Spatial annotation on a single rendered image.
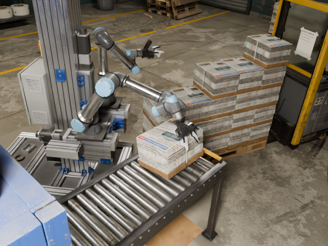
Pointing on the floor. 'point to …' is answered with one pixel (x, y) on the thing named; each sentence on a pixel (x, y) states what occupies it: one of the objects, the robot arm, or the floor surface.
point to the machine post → (53, 222)
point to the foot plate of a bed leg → (209, 236)
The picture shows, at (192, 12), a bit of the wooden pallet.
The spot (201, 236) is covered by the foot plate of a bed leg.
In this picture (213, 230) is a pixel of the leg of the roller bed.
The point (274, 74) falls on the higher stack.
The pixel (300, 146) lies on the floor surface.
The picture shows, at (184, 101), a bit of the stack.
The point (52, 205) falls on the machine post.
